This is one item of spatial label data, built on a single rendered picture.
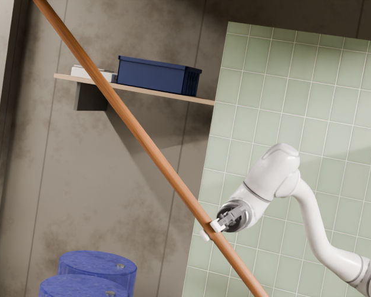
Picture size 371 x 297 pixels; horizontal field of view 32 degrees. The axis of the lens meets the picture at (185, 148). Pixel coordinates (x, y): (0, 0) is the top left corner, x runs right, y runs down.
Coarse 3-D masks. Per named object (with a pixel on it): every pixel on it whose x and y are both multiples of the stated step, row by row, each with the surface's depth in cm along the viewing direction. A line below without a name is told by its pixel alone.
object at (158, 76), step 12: (120, 60) 477; (132, 60) 473; (144, 60) 470; (120, 72) 477; (132, 72) 474; (144, 72) 472; (156, 72) 469; (168, 72) 467; (180, 72) 464; (192, 72) 477; (120, 84) 478; (132, 84) 475; (144, 84) 472; (156, 84) 470; (168, 84) 467; (180, 84) 465; (192, 84) 484
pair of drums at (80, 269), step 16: (64, 256) 489; (80, 256) 496; (96, 256) 503; (112, 256) 510; (64, 272) 472; (80, 272) 464; (96, 272) 464; (112, 272) 470; (128, 272) 477; (48, 288) 416; (64, 288) 421; (80, 288) 426; (96, 288) 431; (112, 288) 436; (128, 288) 479
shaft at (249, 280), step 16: (48, 16) 176; (64, 32) 175; (80, 48) 175; (96, 80) 173; (112, 96) 172; (128, 112) 171; (144, 144) 169; (160, 160) 168; (176, 176) 168; (192, 208) 166; (208, 224) 165; (224, 240) 165; (224, 256) 165; (240, 272) 163; (256, 288) 162
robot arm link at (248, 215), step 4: (232, 200) 188; (236, 200) 188; (240, 200) 189; (224, 204) 187; (228, 204) 186; (236, 204) 186; (244, 204) 187; (248, 204) 190; (220, 208) 187; (248, 208) 188; (248, 212) 186; (244, 216) 185; (248, 216) 185; (244, 220) 185; (248, 220) 185; (244, 224) 185; (248, 224) 188; (240, 228) 186; (244, 228) 190
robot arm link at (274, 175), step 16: (272, 160) 188; (288, 160) 188; (256, 176) 190; (272, 176) 188; (288, 176) 189; (256, 192) 190; (272, 192) 190; (288, 192) 192; (304, 192) 196; (304, 208) 200; (304, 224) 204; (320, 224) 203; (320, 240) 205; (320, 256) 209; (336, 256) 210; (352, 256) 213; (336, 272) 213; (352, 272) 212
